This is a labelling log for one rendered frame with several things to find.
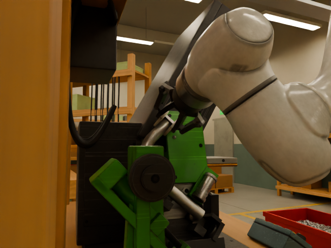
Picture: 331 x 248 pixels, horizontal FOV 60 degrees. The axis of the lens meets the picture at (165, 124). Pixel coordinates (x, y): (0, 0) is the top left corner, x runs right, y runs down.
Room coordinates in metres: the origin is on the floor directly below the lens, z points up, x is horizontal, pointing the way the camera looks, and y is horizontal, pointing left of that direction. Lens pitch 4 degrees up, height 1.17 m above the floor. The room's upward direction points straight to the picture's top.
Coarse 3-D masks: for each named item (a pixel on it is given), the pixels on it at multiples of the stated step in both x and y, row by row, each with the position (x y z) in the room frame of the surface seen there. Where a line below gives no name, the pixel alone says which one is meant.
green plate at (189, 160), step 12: (192, 120) 0.84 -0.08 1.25; (168, 132) 0.81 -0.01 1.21; (192, 132) 0.83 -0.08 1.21; (168, 144) 0.80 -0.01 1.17; (180, 144) 0.81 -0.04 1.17; (192, 144) 0.82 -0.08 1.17; (204, 144) 0.83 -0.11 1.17; (168, 156) 0.79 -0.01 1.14; (180, 156) 0.80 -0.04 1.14; (192, 156) 0.81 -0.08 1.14; (204, 156) 0.82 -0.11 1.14; (180, 168) 0.79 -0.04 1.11; (192, 168) 0.80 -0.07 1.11; (204, 168) 0.81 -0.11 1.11; (180, 180) 0.78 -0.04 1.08; (192, 180) 0.79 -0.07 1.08
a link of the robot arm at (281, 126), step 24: (264, 96) 0.41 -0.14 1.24; (288, 96) 0.42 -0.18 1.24; (312, 96) 0.42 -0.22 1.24; (240, 120) 0.44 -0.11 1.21; (264, 120) 0.41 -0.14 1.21; (288, 120) 0.41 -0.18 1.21; (312, 120) 0.41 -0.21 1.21; (264, 144) 0.42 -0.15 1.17; (288, 144) 0.41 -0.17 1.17; (312, 144) 0.41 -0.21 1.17; (264, 168) 0.46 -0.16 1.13; (288, 168) 0.42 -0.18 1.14; (312, 168) 0.41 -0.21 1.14
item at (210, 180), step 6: (204, 174) 0.79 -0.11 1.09; (210, 174) 0.77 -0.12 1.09; (204, 180) 0.77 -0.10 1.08; (210, 180) 0.77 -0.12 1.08; (216, 180) 0.78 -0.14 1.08; (198, 186) 0.77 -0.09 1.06; (204, 186) 0.76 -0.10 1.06; (210, 186) 0.77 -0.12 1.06; (198, 192) 0.75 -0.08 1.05; (204, 192) 0.76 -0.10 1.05; (204, 198) 0.75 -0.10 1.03
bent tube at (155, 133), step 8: (168, 120) 0.78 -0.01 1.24; (160, 128) 0.77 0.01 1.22; (152, 136) 0.75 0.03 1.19; (160, 136) 0.77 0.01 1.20; (144, 144) 0.75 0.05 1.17; (152, 144) 0.75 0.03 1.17; (176, 192) 0.73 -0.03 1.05; (176, 200) 0.74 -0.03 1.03; (184, 200) 0.73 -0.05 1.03; (184, 208) 0.74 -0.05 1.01; (192, 208) 0.74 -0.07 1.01; (200, 208) 0.75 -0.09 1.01; (200, 216) 0.74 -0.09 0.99
